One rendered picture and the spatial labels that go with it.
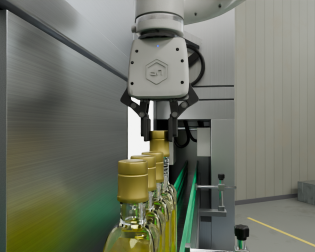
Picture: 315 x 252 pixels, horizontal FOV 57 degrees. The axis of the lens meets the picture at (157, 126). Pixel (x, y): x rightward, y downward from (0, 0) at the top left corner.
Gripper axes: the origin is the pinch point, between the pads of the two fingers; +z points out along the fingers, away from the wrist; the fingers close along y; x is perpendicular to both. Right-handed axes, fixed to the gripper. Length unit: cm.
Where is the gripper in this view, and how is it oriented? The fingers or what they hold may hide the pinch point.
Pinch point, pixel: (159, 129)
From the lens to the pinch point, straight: 49.8
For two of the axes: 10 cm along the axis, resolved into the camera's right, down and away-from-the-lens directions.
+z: 0.0, 10.0, -0.1
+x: 1.6, 0.1, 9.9
